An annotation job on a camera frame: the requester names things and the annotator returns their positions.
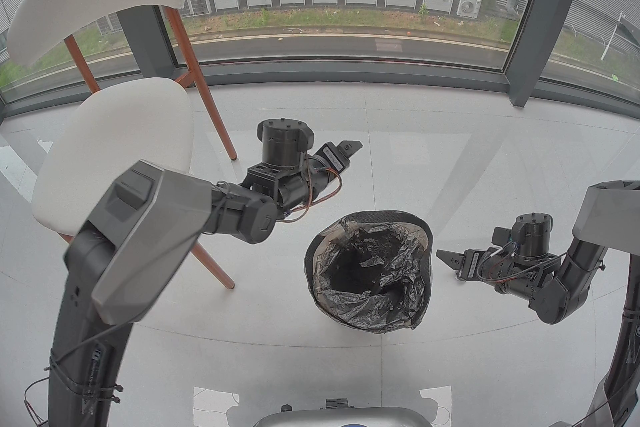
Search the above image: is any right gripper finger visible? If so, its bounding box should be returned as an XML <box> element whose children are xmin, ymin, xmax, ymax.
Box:
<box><xmin>436</xmin><ymin>249</ymin><xmax>467</xmax><ymax>272</ymax></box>

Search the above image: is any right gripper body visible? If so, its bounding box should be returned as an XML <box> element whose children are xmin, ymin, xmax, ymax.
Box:
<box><xmin>464</xmin><ymin>248</ymin><xmax>536</xmax><ymax>296</ymax></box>

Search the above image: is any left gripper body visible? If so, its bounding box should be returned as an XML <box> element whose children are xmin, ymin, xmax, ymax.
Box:
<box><xmin>277</xmin><ymin>142</ymin><xmax>350</xmax><ymax>211</ymax></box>

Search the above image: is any black plastic bag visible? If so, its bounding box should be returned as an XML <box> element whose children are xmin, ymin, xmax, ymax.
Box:
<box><xmin>305</xmin><ymin>210</ymin><xmax>433</xmax><ymax>333</ymax></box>

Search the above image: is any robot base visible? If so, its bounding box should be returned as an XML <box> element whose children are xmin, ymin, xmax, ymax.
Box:
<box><xmin>252</xmin><ymin>397</ymin><xmax>441</xmax><ymax>427</ymax></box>

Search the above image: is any black cable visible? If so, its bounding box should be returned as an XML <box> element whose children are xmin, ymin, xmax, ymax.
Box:
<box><xmin>24</xmin><ymin>320</ymin><xmax>133</xmax><ymax>416</ymax></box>

